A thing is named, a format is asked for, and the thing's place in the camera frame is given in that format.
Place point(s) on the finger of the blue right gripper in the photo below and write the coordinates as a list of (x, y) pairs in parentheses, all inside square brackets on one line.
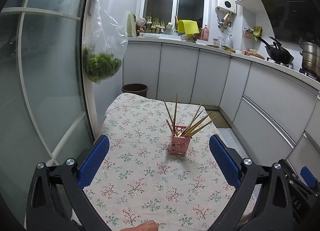
[(308, 177)]

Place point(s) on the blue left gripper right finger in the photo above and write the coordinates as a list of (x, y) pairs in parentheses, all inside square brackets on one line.
[(229, 168)]

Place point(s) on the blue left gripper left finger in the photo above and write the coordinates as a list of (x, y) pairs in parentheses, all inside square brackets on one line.
[(90, 160)]

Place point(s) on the white kitchen cabinets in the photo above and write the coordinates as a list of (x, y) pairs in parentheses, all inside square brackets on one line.
[(273, 110)]

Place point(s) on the left hand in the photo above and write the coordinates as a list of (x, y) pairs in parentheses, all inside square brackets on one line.
[(146, 226)]

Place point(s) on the pink perforated utensil basket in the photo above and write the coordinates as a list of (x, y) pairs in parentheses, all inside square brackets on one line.
[(179, 144)]

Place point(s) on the floral tablecloth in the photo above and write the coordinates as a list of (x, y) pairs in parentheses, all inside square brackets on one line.
[(140, 181)]

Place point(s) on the dark brown trash bin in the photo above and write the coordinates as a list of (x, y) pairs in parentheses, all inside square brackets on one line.
[(135, 88)]

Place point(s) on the black wok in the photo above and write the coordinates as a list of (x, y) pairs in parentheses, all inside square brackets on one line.
[(277, 52)]

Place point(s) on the steel stock pot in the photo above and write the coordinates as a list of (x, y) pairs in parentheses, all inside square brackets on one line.
[(310, 58)]

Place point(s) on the red detergent bottle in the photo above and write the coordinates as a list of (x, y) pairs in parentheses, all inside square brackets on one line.
[(205, 33)]

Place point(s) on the bag of green vegetables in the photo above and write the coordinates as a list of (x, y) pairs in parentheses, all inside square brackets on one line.
[(104, 45)]

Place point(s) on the glass sliding door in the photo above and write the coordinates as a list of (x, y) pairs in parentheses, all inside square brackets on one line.
[(43, 112)]

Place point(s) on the black range hood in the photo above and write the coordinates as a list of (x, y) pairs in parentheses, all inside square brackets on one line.
[(294, 21)]

